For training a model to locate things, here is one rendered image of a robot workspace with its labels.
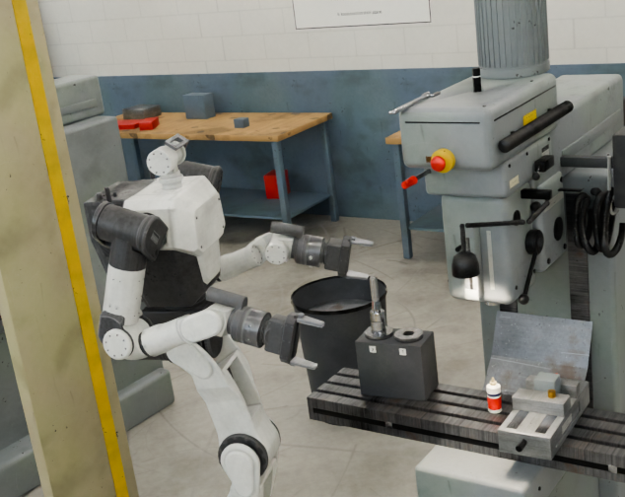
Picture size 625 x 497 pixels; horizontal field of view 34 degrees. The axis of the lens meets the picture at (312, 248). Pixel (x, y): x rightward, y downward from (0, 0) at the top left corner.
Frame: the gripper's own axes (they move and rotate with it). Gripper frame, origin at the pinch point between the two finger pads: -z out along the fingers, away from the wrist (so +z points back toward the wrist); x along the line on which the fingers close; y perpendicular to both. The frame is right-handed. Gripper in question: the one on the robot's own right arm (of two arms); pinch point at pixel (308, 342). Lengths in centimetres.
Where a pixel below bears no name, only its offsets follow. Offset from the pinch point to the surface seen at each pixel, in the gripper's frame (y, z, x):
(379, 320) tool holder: 80, 2, -21
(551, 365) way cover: 100, -50, -28
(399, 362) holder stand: 76, -7, -31
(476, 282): 55, -28, 7
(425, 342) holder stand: 79, -13, -23
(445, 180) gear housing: 54, -14, 33
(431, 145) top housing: 43, -11, 43
